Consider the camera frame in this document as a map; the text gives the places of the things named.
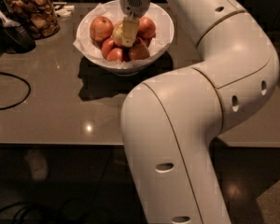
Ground silver spoon handle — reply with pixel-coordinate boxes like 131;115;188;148
0;10;21;28

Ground red apple middle left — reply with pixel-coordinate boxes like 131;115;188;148
101;37;116;59

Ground white paper bowl liner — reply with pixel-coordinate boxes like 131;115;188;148
73;0;174;69

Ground black floor cables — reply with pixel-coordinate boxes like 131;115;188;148
0;198;85;224

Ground red apple front right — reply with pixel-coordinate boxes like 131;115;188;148
128;44;150;60

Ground small white items on table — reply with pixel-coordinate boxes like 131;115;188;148
54;5;75;18

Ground white ceramic bowl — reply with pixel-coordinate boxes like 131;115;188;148
76;0;175;77

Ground red apple hidden centre right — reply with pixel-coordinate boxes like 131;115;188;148
134;36;147;47

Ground black cable on table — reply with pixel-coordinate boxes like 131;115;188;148
0;70;33;111

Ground red apple back right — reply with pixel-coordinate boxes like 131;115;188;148
138;17;156;39

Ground red apple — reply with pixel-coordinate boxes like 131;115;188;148
106;48;125;62
101;37;116;59
128;44;150;60
138;17;156;39
90;16;113;42

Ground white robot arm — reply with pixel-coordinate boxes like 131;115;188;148
120;0;279;224

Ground white object under table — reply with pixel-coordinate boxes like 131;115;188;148
25;149;49;181

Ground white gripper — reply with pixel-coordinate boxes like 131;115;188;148
119;0;151;48

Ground red apple back left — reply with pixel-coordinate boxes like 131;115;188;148
90;16;113;42

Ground yellow-red apple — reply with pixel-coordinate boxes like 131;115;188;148
112;22;123;47

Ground glass jar of dried chips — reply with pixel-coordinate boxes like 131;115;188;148
4;0;60;39

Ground black round appliance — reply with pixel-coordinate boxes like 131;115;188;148
3;25;35;53

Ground red apple front left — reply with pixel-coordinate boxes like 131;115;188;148
106;48;125;62

